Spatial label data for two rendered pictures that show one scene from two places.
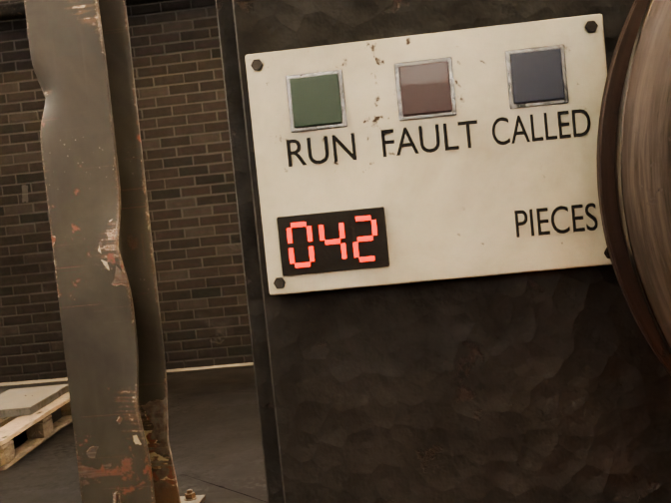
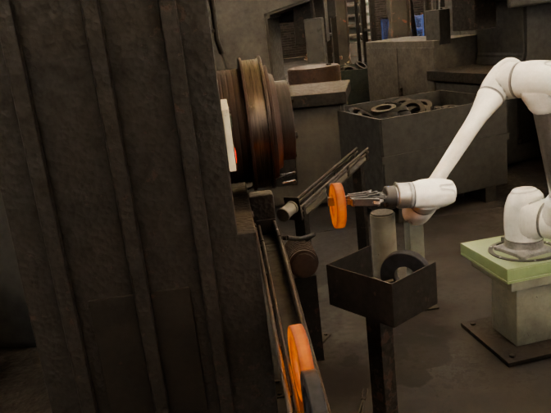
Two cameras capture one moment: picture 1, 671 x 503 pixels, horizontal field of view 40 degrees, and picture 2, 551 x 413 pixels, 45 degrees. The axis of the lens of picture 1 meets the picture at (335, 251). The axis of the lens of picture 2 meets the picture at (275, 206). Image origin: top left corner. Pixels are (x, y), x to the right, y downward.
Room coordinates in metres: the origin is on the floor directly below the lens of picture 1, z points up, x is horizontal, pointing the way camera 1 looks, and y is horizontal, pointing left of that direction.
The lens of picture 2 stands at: (0.89, 1.92, 1.48)
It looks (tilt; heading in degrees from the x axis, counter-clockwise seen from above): 16 degrees down; 261
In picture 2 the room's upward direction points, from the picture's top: 6 degrees counter-clockwise
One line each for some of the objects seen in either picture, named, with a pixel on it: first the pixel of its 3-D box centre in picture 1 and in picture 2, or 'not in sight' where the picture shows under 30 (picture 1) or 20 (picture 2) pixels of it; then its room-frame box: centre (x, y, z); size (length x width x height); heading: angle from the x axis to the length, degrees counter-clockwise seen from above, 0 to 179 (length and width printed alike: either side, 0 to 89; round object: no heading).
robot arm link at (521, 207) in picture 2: not in sight; (525, 212); (-0.55, -0.50, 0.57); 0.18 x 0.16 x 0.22; 118
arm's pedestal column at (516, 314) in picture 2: not in sight; (524, 304); (-0.54, -0.51, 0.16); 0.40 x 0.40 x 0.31; 2
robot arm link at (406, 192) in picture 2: not in sight; (403, 195); (0.10, -0.19, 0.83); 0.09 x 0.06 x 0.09; 85
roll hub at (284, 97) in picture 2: not in sight; (284, 120); (0.45, -0.40, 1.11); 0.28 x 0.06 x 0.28; 84
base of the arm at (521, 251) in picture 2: not in sight; (521, 242); (-0.54, -0.53, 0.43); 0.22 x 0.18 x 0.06; 102
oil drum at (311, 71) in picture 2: not in sight; (316, 106); (-0.87, -5.29, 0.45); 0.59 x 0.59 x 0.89
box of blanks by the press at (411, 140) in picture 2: not in sight; (416, 150); (-0.97, -2.72, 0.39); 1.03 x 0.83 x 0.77; 9
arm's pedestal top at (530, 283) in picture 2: not in sight; (524, 267); (-0.54, -0.51, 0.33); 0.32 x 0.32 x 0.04; 2
